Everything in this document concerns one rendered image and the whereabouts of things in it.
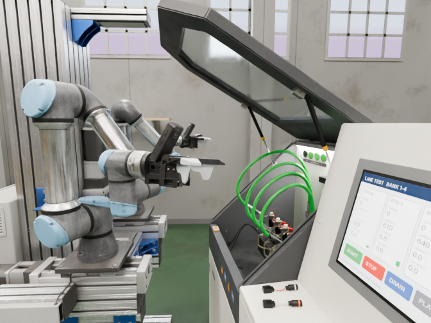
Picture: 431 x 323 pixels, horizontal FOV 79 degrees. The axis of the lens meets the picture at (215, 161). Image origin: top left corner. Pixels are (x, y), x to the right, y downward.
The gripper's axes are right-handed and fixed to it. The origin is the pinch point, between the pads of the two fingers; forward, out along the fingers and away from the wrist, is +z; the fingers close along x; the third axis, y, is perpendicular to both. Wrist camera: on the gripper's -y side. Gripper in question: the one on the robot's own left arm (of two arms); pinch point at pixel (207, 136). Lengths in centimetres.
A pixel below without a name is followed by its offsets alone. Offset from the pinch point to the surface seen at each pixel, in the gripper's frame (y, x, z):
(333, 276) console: 20, 122, -17
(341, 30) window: -127, -119, 267
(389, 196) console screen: -9, 131, -15
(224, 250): 41, 71, -24
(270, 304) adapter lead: 31, 114, -33
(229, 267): 40, 85, -29
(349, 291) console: 19, 129, -19
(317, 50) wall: -98, -131, 239
